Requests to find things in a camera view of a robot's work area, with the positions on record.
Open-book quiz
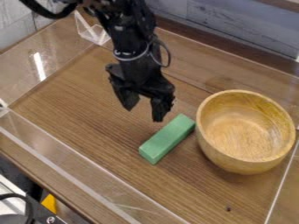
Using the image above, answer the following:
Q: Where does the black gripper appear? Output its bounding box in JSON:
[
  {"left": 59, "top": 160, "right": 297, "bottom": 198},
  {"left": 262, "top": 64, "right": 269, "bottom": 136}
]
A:
[{"left": 106, "top": 35, "right": 174, "bottom": 123}]

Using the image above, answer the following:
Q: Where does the brown wooden bowl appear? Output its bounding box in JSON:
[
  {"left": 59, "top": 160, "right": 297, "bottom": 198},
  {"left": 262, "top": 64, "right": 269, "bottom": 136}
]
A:
[{"left": 196, "top": 89, "right": 294, "bottom": 175}]

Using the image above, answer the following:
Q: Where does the black cable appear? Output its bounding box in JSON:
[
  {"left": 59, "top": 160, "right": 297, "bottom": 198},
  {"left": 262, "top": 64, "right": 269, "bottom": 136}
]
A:
[{"left": 0, "top": 192, "right": 33, "bottom": 224}]

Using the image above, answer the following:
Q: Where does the yellow tag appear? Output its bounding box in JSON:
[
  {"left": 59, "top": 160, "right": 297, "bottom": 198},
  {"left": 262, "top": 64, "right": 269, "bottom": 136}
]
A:
[{"left": 41, "top": 194, "right": 57, "bottom": 214}]

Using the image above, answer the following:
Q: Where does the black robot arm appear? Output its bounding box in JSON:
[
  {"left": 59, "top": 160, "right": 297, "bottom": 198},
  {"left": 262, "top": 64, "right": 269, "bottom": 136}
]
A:
[{"left": 19, "top": 0, "right": 174, "bottom": 122}]

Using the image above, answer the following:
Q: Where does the green rectangular block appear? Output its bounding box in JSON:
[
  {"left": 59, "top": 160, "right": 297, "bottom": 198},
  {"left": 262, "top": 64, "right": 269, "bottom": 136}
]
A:
[{"left": 137, "top": 114, "right": 194, "bottom": 165}]

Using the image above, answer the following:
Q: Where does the clear acrylic tray wall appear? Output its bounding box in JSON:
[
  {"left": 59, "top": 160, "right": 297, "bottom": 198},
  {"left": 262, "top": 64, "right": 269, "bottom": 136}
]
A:
[{"left": 0, "top": 100, "right": 189, "bottom": 224}]

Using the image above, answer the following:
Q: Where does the clear acrylic corner bracket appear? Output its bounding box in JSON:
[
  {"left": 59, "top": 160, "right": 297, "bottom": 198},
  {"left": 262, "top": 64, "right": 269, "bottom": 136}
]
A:
[{"left": 73, "top": 11, "right": 110, "bottom": 46}]

